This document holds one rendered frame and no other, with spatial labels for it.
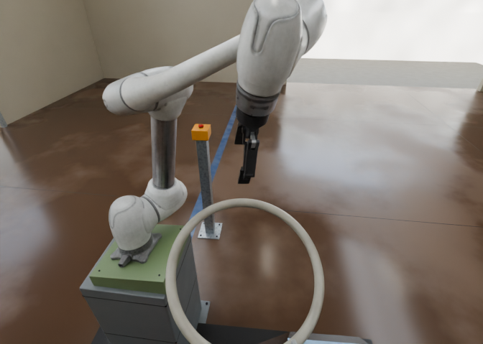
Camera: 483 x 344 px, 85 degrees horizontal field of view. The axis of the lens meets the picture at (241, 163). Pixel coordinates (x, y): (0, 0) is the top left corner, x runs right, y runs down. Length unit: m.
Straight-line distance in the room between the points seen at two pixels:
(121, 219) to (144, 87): 0.66
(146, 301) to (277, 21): 1.22
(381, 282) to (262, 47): 2.26
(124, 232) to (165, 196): 0.23
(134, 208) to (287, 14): 1.01
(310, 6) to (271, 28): 0.17
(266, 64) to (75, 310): 2.26
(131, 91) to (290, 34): 0.49
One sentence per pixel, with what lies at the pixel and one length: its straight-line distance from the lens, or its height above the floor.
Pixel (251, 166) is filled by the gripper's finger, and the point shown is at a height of 1.57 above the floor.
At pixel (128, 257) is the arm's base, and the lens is 1.36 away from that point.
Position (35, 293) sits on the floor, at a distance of 2.71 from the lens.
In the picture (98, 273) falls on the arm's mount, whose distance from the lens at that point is 1.41.
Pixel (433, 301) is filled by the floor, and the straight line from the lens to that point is 2.60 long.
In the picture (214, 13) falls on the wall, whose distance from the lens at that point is 6.81.
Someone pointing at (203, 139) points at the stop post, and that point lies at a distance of 1.95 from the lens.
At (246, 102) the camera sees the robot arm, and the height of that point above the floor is 1.73.
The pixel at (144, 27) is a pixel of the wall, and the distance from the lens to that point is 7.38.
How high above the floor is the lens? 1.91
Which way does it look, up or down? 33 degrees down
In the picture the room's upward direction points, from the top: straight up
